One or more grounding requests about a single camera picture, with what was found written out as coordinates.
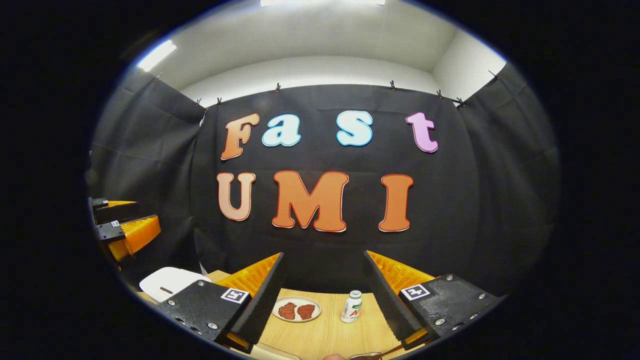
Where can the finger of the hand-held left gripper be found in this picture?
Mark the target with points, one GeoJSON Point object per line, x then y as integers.
{"type": "Point", "coordinates": [117, 211]}
{"type": "Point", "coordinates": [137, 234]}

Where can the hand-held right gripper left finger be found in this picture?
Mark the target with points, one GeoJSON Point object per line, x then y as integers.
{"type": "Point", "coordinates": [265, 300]}

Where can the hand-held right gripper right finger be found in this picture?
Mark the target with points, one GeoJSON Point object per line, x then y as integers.
{"type": "Point", "coordinates": [385, 300]}

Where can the brown wooden spoon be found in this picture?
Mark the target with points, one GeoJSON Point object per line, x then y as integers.
{"type": "Point", "coordinates": [387, 351]}

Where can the white rice cooker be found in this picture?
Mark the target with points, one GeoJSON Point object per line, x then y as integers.
{"type": "Point", "coordinates": [170, 282]}

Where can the brown steak piece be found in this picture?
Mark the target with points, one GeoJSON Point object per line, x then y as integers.
{"type": "Point", "coordinates": [306, 311]}
{"type": "Point", "coordinates": [287, 311]}

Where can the white round plate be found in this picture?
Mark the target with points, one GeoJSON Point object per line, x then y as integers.
{"type": "Point", "coordinates": [297, 299]}

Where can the white drink bottle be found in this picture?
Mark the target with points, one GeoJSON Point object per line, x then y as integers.
{"type": "Point", "coordinates": [351, 307]}

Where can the clear glass dish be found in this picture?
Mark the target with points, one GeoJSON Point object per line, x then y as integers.
{"type": "Point", "coordinates": [275, 353]}

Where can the ceiling light panel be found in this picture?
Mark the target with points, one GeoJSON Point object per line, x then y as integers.
{"type": "Point", "coordinates": [156, 55]}

